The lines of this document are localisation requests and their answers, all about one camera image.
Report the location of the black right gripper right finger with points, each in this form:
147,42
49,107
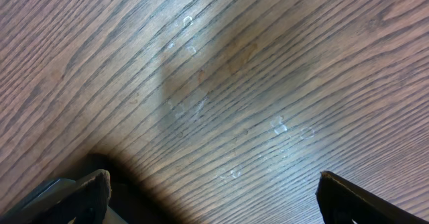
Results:
341,201

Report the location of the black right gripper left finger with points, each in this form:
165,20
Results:
84,201

